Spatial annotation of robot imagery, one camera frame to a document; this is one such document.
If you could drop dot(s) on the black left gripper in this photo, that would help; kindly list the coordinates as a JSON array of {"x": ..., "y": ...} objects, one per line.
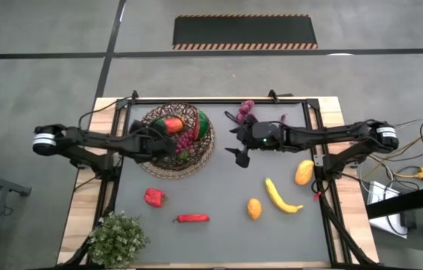
[{"x": 146, "y": 144}]

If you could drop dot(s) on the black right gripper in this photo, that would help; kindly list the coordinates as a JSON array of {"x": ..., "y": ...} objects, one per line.
[{"x": 246, "y": 137}]

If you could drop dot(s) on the pink grape bunch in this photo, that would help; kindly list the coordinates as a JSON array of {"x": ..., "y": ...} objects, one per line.
[{"x": 185, "y": 142}]

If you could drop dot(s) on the red green mango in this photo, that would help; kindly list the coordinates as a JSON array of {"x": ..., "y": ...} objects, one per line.
[{"x": 174, "y": 125}]

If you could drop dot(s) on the dark purple grape bunch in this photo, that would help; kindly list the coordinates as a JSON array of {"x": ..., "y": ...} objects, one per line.
[{"x": 244, "y": 108}]

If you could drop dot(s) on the green cucumber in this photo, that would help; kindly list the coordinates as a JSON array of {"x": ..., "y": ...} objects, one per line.
[{"x": 202, "y": 125}]

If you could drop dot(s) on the red bell pepper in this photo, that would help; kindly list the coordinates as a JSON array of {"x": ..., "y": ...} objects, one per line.
[{"x": 154, "y": 197}]

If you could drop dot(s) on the yellow banana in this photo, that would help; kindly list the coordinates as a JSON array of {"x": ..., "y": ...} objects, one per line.
[{"x": 277, "y": 197}]

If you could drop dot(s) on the yellow lemon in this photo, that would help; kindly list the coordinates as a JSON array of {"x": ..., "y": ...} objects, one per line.
[{"x": 254, "y": 209}]

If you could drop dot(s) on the yellow orange oval fruit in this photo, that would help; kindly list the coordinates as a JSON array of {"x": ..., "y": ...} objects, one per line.
[{"x": 304, "y": 172}]

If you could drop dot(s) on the long red chili pepper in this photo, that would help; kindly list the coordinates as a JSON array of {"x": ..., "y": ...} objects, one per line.
[{"x": 192, "y": 218}]

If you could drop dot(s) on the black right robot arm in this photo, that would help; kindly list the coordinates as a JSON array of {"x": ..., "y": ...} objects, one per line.
[{"x": 327, "y": 135}]

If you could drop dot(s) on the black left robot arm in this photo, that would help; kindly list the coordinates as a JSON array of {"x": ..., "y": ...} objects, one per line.
[{"x": 95, "y": 144}]

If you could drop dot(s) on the round woven placemat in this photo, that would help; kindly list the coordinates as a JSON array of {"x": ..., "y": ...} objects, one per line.
[{"x": 181, "y": 174}]

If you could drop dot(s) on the red tag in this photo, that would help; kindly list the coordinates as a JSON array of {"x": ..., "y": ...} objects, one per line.
[{"x": 316, "y": 196}]

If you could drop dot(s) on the white flowered plant dark pot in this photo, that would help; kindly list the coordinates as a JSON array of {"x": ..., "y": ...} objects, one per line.
[{"x": 117, "y": 240}]

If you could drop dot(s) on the black hazard striped floor mat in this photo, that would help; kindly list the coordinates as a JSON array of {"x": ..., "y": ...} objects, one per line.
[{"x": 245, "y": 30}]

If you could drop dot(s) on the white box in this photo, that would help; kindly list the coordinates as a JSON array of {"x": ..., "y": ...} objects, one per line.
[{"x": 384, "y": 202}]

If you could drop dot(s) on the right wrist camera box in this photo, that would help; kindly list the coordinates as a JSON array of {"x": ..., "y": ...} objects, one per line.
[{"x": 267, "y": 134}]

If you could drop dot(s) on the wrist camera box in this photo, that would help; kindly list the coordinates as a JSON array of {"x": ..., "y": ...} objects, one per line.
[
  {"x": 139, "y": 126},
  {"x": 267, "y": 134}
]

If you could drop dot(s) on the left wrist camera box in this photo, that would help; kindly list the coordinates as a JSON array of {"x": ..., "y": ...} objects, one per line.
[{"x": 139, "y": 126}]

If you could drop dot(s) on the black metal table frame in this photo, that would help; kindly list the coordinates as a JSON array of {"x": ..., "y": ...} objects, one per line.
[{"x": 215, "y": 100}]

